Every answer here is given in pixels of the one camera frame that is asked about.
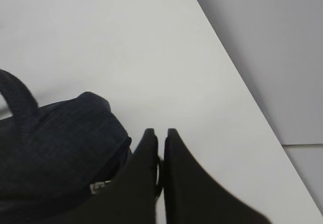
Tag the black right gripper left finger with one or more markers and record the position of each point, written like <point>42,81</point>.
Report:
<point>130,197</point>

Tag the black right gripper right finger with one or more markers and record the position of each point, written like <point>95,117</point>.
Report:
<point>193,196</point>

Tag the dark navy lunch bag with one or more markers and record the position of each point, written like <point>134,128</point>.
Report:
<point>51,155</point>

